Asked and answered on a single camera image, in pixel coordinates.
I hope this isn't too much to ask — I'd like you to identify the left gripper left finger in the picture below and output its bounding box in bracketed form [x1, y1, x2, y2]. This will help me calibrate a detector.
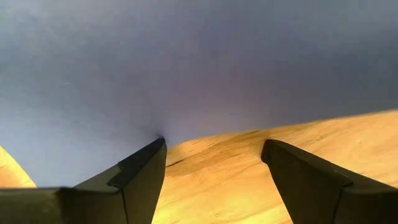
[0, 138, 168, 224]

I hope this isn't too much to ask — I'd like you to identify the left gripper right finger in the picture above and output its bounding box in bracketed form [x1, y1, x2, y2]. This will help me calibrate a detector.
[261, 139, 398, 224]

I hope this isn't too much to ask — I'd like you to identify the blue paper sheet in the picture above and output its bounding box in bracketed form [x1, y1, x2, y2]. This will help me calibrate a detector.
[0, 0, 398, 189]

